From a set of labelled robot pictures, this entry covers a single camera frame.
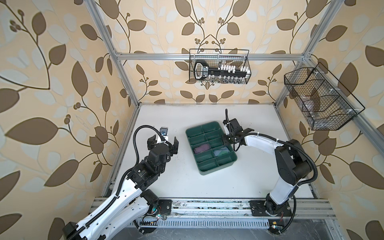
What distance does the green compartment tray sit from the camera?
85 cm

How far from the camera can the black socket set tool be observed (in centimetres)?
83

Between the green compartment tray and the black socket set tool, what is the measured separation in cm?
30
